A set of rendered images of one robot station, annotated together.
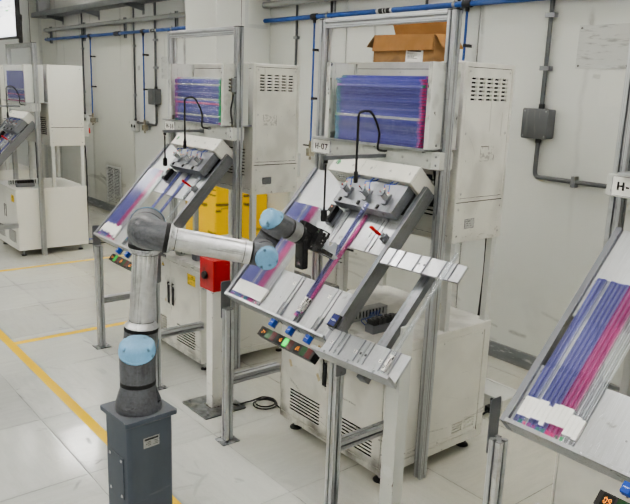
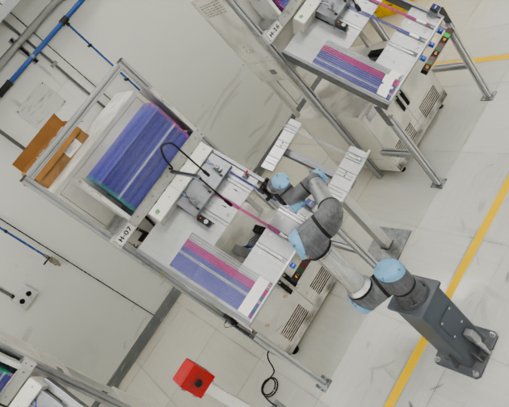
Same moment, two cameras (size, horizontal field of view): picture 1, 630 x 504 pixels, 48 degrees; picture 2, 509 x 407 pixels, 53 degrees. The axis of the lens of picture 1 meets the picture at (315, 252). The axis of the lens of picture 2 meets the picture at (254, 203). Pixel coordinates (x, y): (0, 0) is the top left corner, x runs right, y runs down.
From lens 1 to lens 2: 2.74 m
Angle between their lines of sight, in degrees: 63
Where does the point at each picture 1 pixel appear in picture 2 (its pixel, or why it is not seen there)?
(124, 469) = (452, 308)
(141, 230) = (337, 211)
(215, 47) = not seen: outside the picture
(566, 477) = (375, 129)
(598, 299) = (326, 61)
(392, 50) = (55, 161)
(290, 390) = (281, 334)
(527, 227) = not seen: hidden behind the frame
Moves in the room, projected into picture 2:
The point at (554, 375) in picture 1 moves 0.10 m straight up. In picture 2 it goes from (367, 81) to (357, 69)
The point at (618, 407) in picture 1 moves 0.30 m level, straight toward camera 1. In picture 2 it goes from (384, 59) to (433, 36)
